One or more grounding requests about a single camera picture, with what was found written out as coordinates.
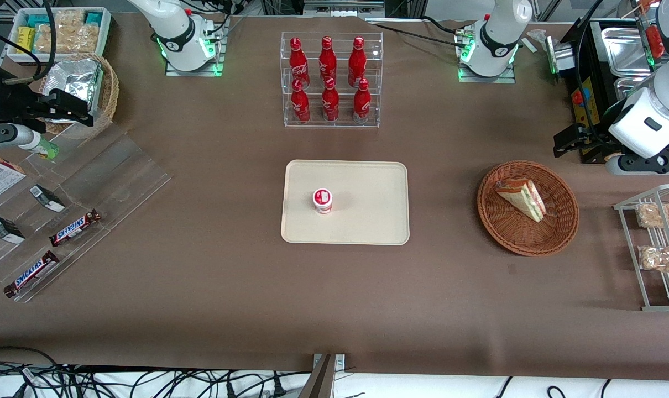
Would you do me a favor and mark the clear acrylic stepped display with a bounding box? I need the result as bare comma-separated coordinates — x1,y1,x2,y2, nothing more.
0,124,172,303

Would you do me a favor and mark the brown snickers bar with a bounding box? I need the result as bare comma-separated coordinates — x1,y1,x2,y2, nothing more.
49,209,102,248
3,250,60,299

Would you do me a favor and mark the clear acrylic bottle rack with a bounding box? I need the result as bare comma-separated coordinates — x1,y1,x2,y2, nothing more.
280,32,384,129

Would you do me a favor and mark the black counter appliance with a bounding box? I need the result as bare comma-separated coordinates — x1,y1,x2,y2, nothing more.
553,17,669,165

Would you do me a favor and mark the small black white box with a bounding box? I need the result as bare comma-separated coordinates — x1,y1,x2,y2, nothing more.
0,216,25,244
29,184,66,213

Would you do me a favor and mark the triangle sandwich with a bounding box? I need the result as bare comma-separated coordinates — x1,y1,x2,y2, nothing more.
495,178,547,223

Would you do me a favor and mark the red cola bottle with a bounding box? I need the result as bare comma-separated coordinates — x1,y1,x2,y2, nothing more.
289,37,311,89
353,78,372,123
348,36,367,88
319,36,338,86
290,78,311,124
321,77,340,122

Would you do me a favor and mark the light tan wicker basket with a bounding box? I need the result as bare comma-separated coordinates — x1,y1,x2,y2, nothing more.
39,53,119,139

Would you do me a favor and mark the brown table cloth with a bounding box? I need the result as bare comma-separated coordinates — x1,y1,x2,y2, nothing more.
0,11,669,382

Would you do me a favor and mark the green white drink bottle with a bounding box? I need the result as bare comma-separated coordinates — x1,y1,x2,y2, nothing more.
29,137,60,160

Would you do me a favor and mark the white plastic bin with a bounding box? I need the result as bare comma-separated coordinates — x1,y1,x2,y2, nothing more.
6,7,113,63

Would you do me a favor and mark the small silver white device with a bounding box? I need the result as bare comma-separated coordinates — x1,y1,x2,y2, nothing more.
545,41,576,75

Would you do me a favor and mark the silver wire rack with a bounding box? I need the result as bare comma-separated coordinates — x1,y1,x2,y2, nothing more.
614,184,669,312

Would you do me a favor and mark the silver metal bracket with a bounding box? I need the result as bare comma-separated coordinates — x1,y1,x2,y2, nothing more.
313,354,346,372

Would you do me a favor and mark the small steel pan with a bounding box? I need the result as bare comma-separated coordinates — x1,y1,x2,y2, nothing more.
614,77,653,104

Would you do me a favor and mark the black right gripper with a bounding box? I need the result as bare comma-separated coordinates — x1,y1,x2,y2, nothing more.
0,65,96,128

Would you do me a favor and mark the yellow snack box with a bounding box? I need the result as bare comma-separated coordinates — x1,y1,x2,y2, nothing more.
16,27,36,55

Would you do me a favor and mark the beige plastic tray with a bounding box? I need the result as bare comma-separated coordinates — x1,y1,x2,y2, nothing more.
280,160,410,245

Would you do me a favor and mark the dark brown wicker basket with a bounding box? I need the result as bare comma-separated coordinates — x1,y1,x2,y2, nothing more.
477,160,580,257

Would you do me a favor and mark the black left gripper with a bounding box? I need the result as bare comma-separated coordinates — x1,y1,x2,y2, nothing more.
554,124,623,162

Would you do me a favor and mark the large steel pan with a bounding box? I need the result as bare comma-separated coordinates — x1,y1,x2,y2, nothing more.
601,27,654,77

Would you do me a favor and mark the clear cracker pack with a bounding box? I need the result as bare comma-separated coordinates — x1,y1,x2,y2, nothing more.
635,202,669,229
58,25,101,54
51,9,86,35
35,25,60,54
637,245,669,273

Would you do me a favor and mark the red white yogurt cup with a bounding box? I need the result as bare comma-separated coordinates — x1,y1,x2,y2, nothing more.
312,188,333,214

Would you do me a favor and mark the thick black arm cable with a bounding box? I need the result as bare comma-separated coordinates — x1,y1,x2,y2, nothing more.
40,0,58,78

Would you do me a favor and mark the silver foil bag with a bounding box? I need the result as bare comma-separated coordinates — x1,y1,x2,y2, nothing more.
47,58,104,119

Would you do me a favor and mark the silver metal frame rail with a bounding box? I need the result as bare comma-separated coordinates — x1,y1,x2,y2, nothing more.
260,0,424,20

